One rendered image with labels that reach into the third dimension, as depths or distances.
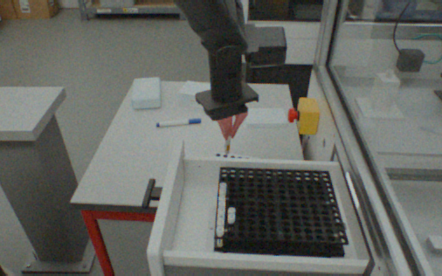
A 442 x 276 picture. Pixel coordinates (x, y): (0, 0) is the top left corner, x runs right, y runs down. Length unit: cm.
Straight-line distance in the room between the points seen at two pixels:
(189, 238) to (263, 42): 38
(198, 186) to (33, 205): 88
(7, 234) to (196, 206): 141
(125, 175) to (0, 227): 121
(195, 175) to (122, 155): 29
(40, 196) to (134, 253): 55
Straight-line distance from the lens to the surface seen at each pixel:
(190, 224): 71
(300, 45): 137
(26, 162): 137
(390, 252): 53
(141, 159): 98
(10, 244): 197
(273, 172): 72
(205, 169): 77
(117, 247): 104
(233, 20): 48
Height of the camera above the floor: 138
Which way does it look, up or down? 37 degrees down
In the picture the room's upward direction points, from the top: straight up
